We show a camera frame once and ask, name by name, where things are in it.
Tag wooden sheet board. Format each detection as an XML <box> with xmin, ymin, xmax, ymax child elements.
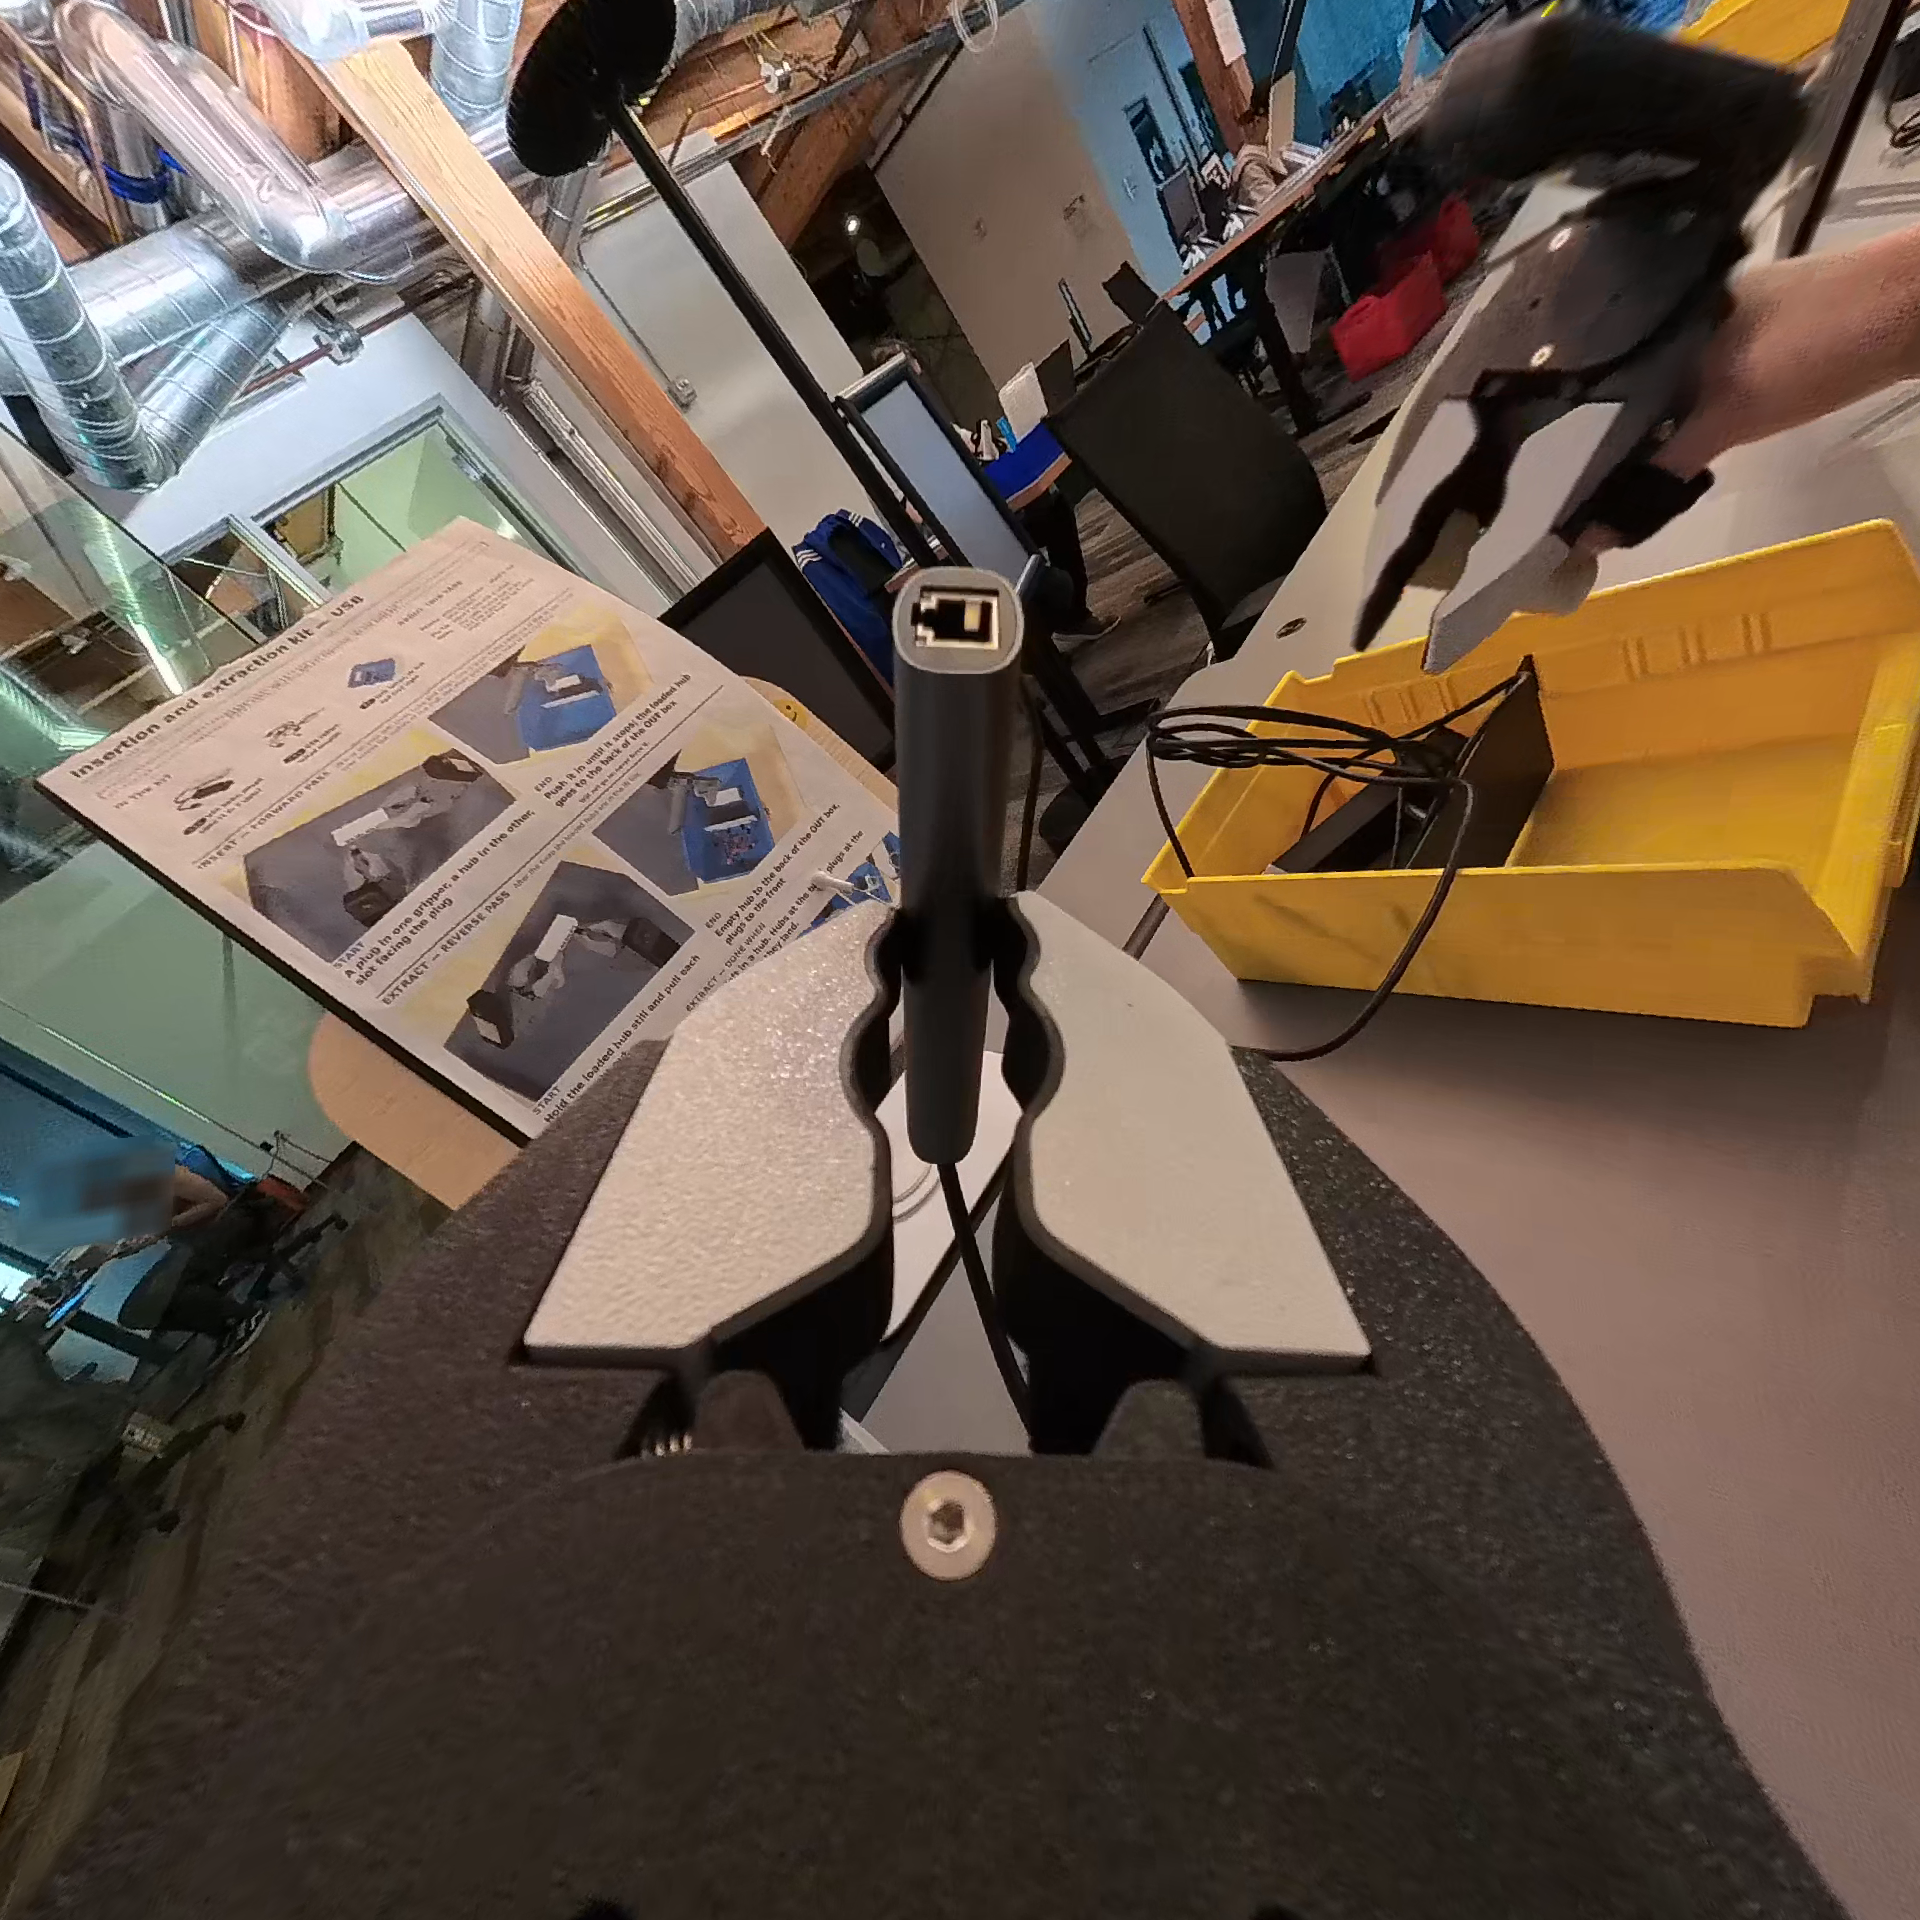
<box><xmin>308</xmin><ymin>673</ymin><xmax>903</xmax><ymax>1206</ymax></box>

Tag grey metal usb hub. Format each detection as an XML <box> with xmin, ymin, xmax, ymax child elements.
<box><xmin>889</xmin><ymin>569</ymin><xmax>1028</xmax><ymax>1162</ymax></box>

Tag black floor lamp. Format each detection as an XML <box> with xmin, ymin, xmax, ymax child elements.
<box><xmin>506</xmin><ymin>0</ymin><xmax>960</xmax><ymax>572</ymax></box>

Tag silver air duct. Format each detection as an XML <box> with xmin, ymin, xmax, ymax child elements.
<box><xmin>0</xmin><ymin>0</ymin><xmax>515</xmax><ymax>498</ymax></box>

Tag person's right hand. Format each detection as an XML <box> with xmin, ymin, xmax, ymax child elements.
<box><xmin>1652</xmin><ymin>222</ymin><xmax>1920</xmax><ymax>481</ymax></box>

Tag white stand base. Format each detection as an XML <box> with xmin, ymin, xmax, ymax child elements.
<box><xmin>868</xmin><ymin>1070</ymin><xmax>1023</xmax><ymax>1343</ymax></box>

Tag thin black hub cable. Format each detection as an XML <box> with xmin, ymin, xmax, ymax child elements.
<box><xmin>938</xmin><ymin>1146</ymin><xmax>1053</xmax><ymax>1463</ymax></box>

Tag printed instruction sheet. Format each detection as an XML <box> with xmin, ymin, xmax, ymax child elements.
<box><xmin>34</xmin><ymin>520</ymin><xmax>903</xmax><ymax>1140</ymax></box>

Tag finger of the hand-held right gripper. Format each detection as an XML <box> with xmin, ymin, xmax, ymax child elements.
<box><xmin>1354</xmin><ymin>395</ymin><xmax>1503</xmax><ymax>655</ymax></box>
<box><xmin>1422</xmin><ymin>404</ymin><xmax>1630</xmax><ymax>677</ymax></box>

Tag red storage bin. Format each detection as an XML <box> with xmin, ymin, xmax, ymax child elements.
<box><xmin>1332</xmin><ymin>196</ymin><xmax>1485</xmax><ymax>382</ymax></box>

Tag blue jacket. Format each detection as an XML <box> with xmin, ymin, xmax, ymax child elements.
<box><xmin>793</xmin><ymin>508</ymin><xmax>918</xmax><ymax>665</ymax></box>

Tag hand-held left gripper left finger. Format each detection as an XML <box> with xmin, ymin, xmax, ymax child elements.
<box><xmin>525</xmin><ymin>909</ymin><xmax>895</xmax><ymax>1369</ymax></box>

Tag wooden post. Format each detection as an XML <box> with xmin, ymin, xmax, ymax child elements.
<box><xmin>314</xmin><ymin>35</ymin><xmax>768</xmax><ymax>605</ymax></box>

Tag black office chair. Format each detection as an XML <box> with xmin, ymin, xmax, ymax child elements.
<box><xmin>1041</xmin><ymin>307</ymin><xmax>1327</xmax><ymax>665</ymax></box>

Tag yellow plastic bin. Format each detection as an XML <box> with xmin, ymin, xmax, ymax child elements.
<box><xmin>1142</xmin><ymin>520</ymin><xmax>1920</xmax><ymax>1025</ymax></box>

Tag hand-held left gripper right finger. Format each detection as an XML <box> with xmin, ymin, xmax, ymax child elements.
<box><xmin>999</xmin><ymin>894</ymin><xmax>1375</xmax><ymax>1375</ymax></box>

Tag black computer monitor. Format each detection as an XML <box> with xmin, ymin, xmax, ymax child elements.
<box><xmin>656</xmin><ymin>524</ymin><xmax>903</xmax><ymax>766</ymax></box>

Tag thin black bin divider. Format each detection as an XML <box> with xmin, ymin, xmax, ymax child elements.
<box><xmin>1458</xmin><ymin>658</ymin><xmax>1555</xmax><ymax>874</ymax></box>

